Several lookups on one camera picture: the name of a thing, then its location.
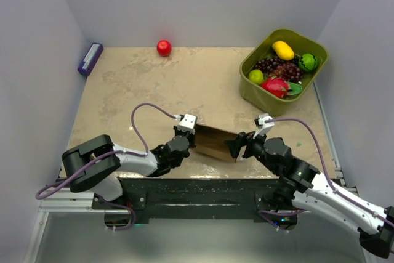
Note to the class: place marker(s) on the purple rectangular box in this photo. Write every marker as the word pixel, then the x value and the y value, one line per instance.
pixel 90 59

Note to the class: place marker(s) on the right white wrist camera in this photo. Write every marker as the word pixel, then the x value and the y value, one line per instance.
pixel 264 123

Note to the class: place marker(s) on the red dragon fruit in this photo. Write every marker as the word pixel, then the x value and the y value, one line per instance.
pixel 281 88

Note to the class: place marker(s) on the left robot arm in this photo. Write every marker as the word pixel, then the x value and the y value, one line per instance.
pixel 96 160

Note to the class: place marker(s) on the green lime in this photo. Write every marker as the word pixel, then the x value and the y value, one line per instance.
pixel 256 76

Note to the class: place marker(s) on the dark purple grapes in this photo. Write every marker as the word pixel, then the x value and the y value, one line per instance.
pixel 287 70

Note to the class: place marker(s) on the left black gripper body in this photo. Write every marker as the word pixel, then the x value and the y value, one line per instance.
pixel 191 137

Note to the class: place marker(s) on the red apple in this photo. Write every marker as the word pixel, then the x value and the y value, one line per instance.
pixel 164 48

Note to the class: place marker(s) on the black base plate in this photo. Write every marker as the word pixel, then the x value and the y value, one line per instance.
pixel 154 198

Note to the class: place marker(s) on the olive green plastic bin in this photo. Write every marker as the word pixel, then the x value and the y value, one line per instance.
pixel 262 98

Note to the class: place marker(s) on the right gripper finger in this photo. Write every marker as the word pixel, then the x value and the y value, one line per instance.
pixel 234 147
pixel 244 138

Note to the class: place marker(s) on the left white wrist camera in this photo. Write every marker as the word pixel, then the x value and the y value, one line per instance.
pixel 187 123

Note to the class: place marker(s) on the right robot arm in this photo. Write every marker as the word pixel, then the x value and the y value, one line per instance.
pixel 302 185

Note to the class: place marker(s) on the yellow mango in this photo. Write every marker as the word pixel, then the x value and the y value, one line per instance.
pixel 283 50

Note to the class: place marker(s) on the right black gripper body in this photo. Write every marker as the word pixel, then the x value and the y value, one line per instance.
pixel 255 148

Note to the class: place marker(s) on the brown cardboard box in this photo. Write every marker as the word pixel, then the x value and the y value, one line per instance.
pixel 210 141

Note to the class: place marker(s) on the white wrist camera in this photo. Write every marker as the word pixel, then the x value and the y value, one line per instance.
pixel 264 123
pixel 187 123

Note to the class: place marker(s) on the small green watermelon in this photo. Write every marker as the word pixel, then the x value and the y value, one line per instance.
pixel 308 63

